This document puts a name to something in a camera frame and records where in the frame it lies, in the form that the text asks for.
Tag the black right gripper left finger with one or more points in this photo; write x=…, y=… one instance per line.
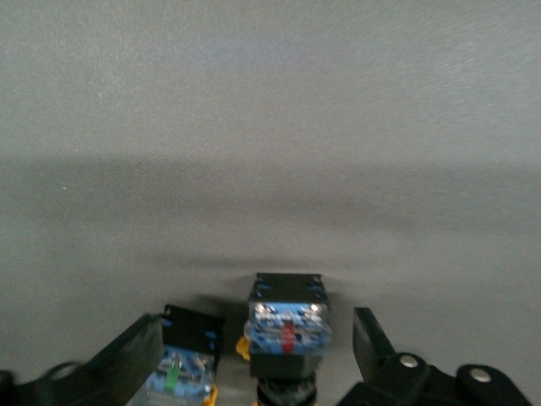
x=97, y=372

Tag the yellow push button switch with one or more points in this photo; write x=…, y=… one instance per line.
x=190, y=338
x=287, y=334

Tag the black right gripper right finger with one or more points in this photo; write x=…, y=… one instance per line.
x=380, y=372

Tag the dark grey table cover sheet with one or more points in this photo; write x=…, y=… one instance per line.
x=270, y=127

